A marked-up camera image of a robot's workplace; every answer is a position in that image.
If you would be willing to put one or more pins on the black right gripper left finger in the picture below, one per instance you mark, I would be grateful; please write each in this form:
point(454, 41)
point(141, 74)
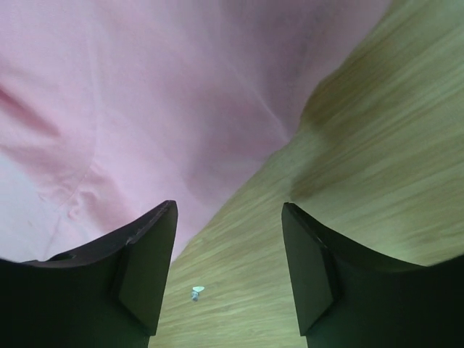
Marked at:
point(106, 293)

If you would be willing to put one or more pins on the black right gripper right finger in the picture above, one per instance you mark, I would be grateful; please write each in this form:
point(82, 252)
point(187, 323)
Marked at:
point(348, 295)

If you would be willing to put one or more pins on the pink t shirt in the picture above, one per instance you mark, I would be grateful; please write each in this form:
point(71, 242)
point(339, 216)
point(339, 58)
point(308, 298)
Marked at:
point(109, 108)

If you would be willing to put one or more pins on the small white scrap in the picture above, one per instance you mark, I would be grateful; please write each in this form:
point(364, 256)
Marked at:
point(196, 291)

